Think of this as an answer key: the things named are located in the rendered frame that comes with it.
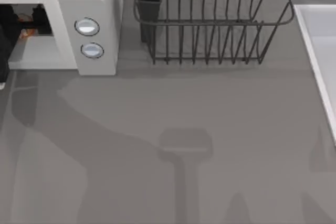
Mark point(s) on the orange brown bread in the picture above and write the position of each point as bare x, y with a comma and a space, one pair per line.
26, 33

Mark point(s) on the large round microwave knob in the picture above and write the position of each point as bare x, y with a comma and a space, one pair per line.
86, 26

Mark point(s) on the small round microwave knob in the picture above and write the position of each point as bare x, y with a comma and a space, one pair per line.
92, 50

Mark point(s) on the white sink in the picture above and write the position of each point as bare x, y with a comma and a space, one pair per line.
320, 40

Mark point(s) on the dark grey cutlery holder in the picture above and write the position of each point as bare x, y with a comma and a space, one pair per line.
148, 1

